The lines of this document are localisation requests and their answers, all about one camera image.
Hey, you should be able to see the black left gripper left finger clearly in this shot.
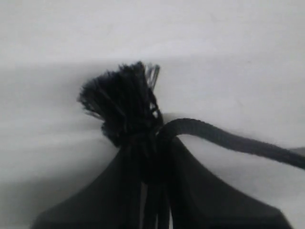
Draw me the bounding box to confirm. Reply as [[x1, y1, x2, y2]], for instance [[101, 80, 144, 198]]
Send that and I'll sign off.
[[31, 144, 146, 229]]

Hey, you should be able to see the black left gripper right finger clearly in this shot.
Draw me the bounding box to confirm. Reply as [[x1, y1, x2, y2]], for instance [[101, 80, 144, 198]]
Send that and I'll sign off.
[[167, 138, 291, 229]]

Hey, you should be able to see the black rope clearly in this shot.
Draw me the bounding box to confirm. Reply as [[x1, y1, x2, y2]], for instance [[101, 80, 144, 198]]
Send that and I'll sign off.
[[77, 61, 305, 229]]

